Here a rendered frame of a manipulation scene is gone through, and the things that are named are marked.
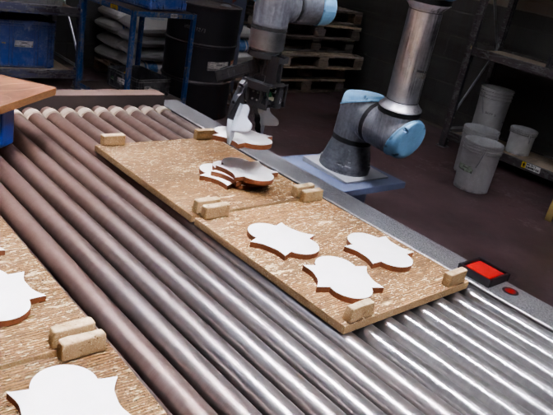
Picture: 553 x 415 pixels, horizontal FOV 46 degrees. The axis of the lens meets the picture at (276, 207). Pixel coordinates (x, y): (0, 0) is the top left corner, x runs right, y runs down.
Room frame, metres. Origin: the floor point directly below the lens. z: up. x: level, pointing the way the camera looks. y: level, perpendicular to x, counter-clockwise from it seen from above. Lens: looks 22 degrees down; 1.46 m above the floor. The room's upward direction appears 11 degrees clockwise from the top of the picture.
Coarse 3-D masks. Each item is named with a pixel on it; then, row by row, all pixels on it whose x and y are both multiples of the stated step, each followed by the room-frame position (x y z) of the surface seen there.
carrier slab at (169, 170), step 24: (144, 144) 1.53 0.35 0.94; (168, 144) 1.56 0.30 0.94; (192, 144) 1.60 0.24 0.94; (216, 144) 1.64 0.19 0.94; (120, 168) 1.36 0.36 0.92; (144, 168) 1.36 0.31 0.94; (168, 168) 1.39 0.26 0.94; (192, 168) 1.43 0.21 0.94; (168, 192) 1.26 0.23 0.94; (192, 192) 1.28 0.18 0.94; (216, 192) 1.31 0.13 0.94; (240, 192) 1.34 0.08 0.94; (264, 192) 1.37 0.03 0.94; (288, 192) 1.40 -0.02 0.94; (192, 216) 1.17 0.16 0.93
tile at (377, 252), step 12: (348, 240) 1.17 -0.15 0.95; (360, 240) 1.18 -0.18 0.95; (372, 240) 1.19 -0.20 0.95; (384, 240) 1.20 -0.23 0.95; (348, 252) 1.14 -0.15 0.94; (360, 252) 1.12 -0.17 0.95; (372, 252) 1.14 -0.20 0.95; (384, 252) 1.15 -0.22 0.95; (396, 252) 1.16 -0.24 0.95; (408, 252) 1.17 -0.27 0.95; (372, 264) 1.09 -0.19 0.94; (384, 264) 1.10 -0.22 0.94; (396, 264) 1.10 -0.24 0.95; (408, 264) 1.11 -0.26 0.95
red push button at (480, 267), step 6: (468, 264) 1.21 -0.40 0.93; (474, 264) 1.22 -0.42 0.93; (480, 264) 1.22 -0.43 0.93; (486, 264) 1.23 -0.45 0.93; (474, 270) 1.19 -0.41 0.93; (480, 270) 1.19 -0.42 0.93; (486, 270) 1.20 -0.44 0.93; (492, 270) 1.21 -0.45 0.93; (486, 276) 1.17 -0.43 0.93; (492, 276) 1.18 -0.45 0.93
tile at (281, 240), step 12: (252, 228) 1.13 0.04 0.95; (264, 228) 1.15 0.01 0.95; (276, 228) 1.16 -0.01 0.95; (288, 228) 1.17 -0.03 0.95; (252, 240) 1.08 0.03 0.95; (264, 240) 1.09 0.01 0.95; (276, 240) 1.10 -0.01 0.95; (288, 240) 1.11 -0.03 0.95; (300, 240) 1.12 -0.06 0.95; (312, 240) 1.13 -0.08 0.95; (276, 252) 1.07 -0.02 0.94; (288, 252) 1.06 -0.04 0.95; (300, 252) 1.07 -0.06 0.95; (312, 252) 1.08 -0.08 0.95
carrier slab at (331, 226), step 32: (224, 224) 1.15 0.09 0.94; (288, 224) 1.22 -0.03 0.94; (320, 224) 1.25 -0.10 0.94; (352, 224) 1.28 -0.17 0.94; (256, 256) 1.05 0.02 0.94; (320, 256) 1.10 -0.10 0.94; (352, 256) 1.13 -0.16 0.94; (416, 256) 1.18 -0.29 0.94; (288, 288) 0.96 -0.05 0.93; (384, 288) 1.02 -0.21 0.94; (416, 288) 1.05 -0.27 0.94; (448, 288) 1.07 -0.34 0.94
